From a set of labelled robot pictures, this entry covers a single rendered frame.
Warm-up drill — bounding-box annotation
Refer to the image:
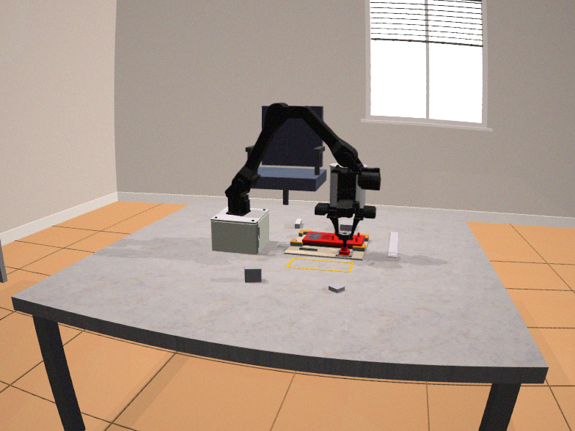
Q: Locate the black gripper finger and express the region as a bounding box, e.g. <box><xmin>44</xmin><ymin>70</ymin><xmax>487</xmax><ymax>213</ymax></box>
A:
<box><xmin>327</xmin><ymin>215</ymin><xmax>339</xmax><ymax>237</ymax></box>
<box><xmin>351</xmin><ymin>216</ymin><xmax>364</xmax><ymax>238</ymax></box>

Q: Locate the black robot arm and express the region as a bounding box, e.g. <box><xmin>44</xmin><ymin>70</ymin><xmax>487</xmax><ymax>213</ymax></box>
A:
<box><xmin>225</xmin><ymin>103</ymin><xmax>381</xmax><ymax>218</ymax></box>

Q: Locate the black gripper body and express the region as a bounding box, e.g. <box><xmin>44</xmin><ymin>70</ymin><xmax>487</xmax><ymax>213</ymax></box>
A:
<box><xmin>315</xmin><ymin>188</ymin><xmax>376</xmax><ymax>218</ymax></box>

